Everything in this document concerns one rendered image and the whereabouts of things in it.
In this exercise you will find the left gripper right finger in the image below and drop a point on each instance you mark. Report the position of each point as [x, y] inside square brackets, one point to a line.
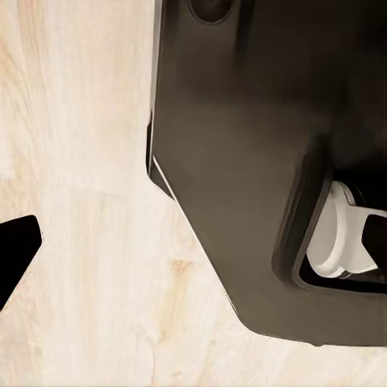
[374, 239]

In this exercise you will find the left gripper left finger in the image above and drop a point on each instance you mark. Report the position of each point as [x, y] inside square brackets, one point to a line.
[19, 241]

